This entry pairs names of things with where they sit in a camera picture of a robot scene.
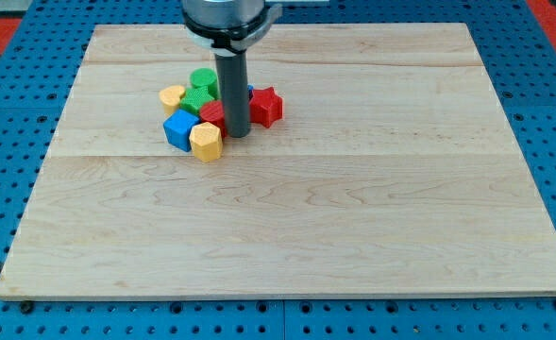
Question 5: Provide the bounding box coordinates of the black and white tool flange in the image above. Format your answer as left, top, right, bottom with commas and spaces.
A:
182, 3, 282, 53

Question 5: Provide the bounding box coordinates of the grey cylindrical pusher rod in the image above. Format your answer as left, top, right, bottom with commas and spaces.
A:
215, 53, 250, 138

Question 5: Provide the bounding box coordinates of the red star block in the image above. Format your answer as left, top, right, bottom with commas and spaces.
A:
249, 87, 283, 128

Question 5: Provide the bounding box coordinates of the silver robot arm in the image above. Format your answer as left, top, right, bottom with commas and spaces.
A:
182, 0, 282, 138

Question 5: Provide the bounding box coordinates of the green star block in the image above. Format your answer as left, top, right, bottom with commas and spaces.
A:
179, 86, 214, 116

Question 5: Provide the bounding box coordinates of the light wooden board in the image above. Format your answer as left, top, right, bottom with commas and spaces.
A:
0, 23, 556, 301

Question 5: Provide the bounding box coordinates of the dark blue block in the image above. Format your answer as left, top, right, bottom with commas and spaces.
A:
247, 84, 254, 100

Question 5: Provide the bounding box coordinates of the green cylinder block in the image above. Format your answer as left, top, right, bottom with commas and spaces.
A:
190, 68, 220, 99

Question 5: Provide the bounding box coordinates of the red cylinder block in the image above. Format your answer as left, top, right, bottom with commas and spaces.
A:
199, 100, 227, 138

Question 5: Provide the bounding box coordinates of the yellow heart block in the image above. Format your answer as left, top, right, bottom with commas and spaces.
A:
159, 85, 186, 117

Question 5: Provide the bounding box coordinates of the yellow hexagon block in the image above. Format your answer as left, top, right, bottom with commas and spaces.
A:
189, 122, 223, 162

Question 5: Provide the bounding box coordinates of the blue cube block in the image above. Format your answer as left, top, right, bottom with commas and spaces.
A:
163, 110, 200, 152

